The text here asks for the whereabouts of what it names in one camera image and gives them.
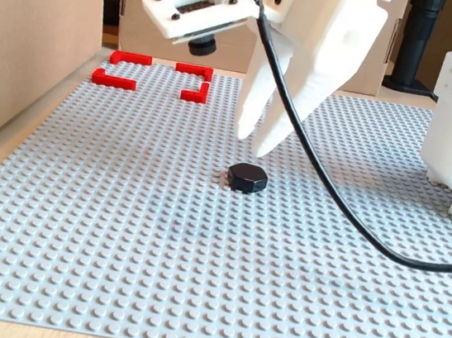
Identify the grey Lego baseplate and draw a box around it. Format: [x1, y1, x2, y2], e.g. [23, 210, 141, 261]
[0, 41, 452, 338]

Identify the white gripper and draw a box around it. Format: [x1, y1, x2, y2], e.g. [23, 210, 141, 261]
[233, 0, 397, 174]

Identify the black camera cable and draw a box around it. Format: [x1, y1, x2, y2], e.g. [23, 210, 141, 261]
[187, 0, 452, 275]

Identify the black hexagonal Lego piece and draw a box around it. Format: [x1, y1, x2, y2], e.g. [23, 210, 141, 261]
[224, 159, 272, 198]

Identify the black stand pole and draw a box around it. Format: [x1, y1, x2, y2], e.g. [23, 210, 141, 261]
[381, 0, 451, 98]

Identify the tall cardboard panel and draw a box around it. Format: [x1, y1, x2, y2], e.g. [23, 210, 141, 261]
[0, 0, 109, 176]

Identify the red L-shaped Lego beam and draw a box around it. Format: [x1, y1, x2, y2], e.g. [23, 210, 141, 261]
[109, 49, 155, 70]
[90, 67, 140, 92]
[173, 61, 215, 83]
[179, 79, 212, 105]

